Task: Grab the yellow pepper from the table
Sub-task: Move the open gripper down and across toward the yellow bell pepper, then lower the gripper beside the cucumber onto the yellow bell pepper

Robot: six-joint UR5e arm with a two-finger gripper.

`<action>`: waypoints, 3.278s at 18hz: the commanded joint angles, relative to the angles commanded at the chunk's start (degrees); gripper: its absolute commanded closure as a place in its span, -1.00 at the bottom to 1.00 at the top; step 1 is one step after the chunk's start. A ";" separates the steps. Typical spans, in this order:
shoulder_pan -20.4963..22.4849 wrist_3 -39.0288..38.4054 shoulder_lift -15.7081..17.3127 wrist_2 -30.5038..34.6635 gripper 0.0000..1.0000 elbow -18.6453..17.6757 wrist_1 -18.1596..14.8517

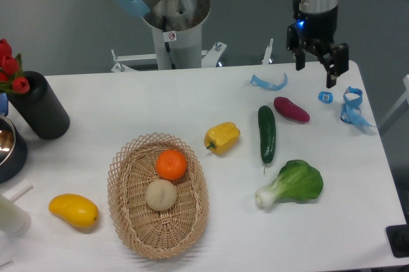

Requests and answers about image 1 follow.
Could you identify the yellow bell pepper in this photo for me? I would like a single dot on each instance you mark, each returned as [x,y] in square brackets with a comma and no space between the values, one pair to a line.
[221,138]

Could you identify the red tulip flowers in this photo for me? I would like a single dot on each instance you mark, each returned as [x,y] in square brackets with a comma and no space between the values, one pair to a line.
[13,80]

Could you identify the curved blue tape strip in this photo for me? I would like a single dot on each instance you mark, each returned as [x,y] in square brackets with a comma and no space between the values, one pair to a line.
[256,81]

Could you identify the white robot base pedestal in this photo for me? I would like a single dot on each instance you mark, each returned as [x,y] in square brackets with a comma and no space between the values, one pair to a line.
[176,27]

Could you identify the yellow mango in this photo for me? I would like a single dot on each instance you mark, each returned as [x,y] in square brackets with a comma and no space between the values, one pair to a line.
[75,210]

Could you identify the green bok choy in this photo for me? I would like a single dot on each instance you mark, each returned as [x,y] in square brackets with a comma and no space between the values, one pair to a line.
[297,180]

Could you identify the black cylindrical vase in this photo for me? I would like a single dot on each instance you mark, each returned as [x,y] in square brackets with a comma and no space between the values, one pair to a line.
[41,108]

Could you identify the white plastic bottle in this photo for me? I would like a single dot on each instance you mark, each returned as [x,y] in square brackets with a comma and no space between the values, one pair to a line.
[15,221]

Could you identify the orange fruit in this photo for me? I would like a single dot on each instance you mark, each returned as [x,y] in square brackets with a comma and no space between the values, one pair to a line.
[171,164]

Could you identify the green cucumber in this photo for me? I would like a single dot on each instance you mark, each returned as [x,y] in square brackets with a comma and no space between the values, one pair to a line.
[267,134]

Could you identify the black metal bowl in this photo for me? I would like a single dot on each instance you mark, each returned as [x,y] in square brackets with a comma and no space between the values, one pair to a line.
[13,150]

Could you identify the black device at table corner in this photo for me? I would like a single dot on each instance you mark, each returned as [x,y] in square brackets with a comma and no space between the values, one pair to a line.
[398,240]

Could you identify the small blue tape roll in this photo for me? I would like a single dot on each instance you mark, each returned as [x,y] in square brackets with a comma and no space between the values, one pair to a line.
[325,97]

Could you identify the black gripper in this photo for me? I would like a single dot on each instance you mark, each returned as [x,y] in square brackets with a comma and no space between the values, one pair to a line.
[314,33]

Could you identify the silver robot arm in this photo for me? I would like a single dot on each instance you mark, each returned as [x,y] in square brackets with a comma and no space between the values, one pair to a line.
[316,6]

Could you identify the white metal mounting frame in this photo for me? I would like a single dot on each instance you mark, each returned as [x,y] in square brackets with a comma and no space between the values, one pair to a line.
[209,58]

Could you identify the tangled blue tape strip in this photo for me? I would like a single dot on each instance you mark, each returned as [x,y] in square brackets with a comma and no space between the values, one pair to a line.
[350,112]

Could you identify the purple sweet potato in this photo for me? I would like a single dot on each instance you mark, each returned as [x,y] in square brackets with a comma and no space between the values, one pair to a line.
[289,110]

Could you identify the woven wicker basket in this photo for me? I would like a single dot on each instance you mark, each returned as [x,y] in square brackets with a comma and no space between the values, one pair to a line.
[149,233]

